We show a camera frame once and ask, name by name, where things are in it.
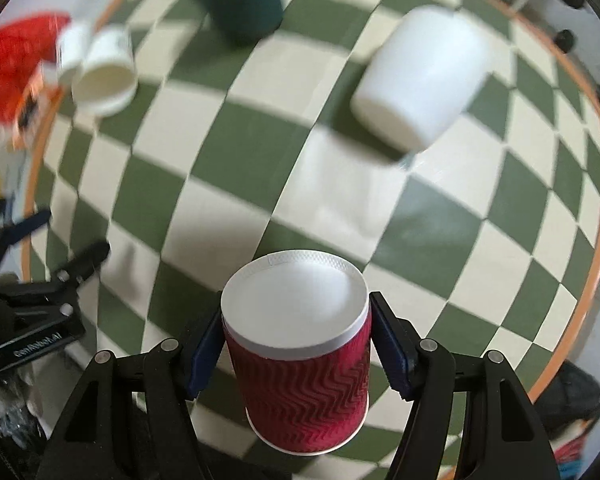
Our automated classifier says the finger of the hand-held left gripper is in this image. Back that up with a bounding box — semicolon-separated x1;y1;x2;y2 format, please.
55;240;112;291
0;209;52;266

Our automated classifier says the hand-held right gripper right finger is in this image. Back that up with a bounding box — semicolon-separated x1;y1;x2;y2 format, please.
369;291;562;480

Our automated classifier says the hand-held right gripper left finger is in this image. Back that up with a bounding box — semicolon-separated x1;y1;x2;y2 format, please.
38;305;226;480

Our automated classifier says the red ribbed paper cup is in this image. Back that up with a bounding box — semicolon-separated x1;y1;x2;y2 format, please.
220;249;372;457

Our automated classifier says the small white paper cup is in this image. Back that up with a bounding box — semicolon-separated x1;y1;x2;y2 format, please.
71;28;138;117

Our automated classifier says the large white plastic cup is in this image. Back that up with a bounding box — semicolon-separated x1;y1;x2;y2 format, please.
350;5;493;153

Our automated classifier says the dark green cup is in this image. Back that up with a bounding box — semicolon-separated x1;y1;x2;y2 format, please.
187;0;285;45

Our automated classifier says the red snack bag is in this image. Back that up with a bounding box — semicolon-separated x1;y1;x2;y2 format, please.
0;10;73;126

